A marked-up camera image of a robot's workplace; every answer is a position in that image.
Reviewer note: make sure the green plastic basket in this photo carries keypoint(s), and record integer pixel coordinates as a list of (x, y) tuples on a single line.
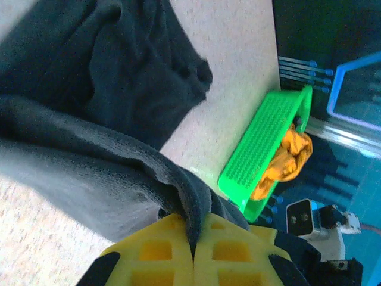
[(259, 149)]

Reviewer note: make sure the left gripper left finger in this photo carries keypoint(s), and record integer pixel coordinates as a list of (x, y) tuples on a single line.
[(157, 253)]

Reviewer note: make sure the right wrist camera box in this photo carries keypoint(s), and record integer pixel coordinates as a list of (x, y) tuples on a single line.
[(300, 219)]

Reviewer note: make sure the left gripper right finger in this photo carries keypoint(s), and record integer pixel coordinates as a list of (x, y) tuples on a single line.
[(232, 253)]

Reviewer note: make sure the orange t-shirt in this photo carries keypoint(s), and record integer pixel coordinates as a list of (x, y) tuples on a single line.
[(294, 155)]

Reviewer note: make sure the aluminium frame post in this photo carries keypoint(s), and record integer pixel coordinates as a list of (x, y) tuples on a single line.
[(342, 135)]

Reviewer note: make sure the dark grey t-shirt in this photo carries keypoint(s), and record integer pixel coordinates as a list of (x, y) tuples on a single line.
[(89, 119)]

